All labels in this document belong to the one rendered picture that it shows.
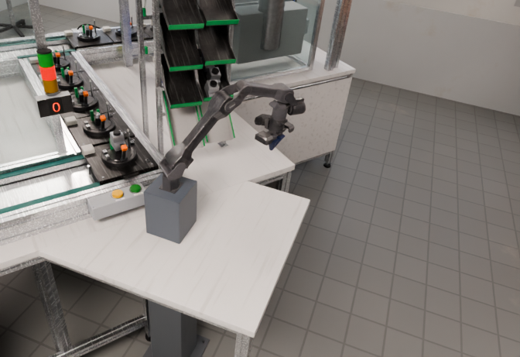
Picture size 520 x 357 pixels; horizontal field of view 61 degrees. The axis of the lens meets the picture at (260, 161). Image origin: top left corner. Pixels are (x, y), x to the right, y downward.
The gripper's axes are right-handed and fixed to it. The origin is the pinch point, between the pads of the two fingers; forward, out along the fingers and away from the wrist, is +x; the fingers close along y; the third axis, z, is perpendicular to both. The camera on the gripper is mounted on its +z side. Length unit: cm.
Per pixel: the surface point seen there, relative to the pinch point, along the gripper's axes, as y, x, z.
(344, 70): -149, 20, 43
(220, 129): -4.9, 11.2, 30.6
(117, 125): 20, 21, 71
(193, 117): 4.3, 6.1, 39.5
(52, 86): 52, -10, 66
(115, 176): 44, 21, 40
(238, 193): 6.2, 27.6, 7.1
